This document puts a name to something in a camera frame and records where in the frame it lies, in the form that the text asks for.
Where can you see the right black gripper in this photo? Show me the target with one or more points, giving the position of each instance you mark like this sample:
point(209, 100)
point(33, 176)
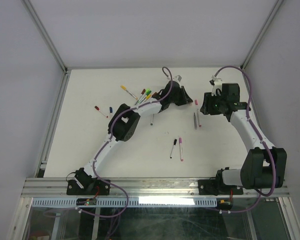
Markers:
point(206, 108)

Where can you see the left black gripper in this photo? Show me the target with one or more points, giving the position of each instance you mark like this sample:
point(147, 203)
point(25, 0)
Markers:
point(185, 98)

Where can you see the pink capped marker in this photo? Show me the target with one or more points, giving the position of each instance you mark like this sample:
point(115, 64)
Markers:
point(198, 118)

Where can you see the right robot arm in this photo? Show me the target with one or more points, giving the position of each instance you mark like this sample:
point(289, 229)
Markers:
point(263, 169)

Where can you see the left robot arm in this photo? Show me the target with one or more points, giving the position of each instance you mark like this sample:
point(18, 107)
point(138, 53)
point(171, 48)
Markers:
point(120, 129)

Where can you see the grey purple pen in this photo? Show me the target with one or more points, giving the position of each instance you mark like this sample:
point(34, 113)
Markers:
point(195, 121)

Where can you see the black capped thin pen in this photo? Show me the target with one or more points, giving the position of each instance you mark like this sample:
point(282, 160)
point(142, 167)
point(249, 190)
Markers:
point(172, 149)

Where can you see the blue capped pen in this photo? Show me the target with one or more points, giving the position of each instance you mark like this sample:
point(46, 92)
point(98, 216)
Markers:
point(111, 110)

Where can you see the red capped pen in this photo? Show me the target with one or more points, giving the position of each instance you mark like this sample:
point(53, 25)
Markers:
point(99, 110)

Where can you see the dark red capped marker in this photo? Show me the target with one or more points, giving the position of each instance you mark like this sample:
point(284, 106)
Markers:
point(154, 96)

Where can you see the purple capped marker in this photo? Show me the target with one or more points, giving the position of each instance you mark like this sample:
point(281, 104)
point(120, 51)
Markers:
point(180, 142)

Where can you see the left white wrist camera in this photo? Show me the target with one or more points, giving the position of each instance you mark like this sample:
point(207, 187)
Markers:
point(177, 78)

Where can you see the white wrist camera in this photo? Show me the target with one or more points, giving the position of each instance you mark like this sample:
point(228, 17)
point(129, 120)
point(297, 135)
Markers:
point(216, 82)
point(177, 78)

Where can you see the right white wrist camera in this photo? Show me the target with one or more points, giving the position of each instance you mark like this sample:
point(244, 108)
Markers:
point(216, 82)

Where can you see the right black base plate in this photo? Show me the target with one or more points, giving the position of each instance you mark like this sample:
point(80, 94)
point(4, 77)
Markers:
point(217, 188)

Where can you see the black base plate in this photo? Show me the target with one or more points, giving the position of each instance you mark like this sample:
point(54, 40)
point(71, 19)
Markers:
point(95, 187)
point(217, 188)

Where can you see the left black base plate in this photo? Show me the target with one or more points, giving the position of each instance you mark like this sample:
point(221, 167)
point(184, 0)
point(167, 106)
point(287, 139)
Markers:
point(95, 187)

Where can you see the aluminium front rail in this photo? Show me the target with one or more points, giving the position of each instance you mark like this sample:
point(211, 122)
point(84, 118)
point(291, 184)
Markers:
point(134, 187)

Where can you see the slotted grey cable duct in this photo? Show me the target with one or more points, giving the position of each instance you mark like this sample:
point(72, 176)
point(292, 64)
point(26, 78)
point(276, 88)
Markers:
point(121, 202)

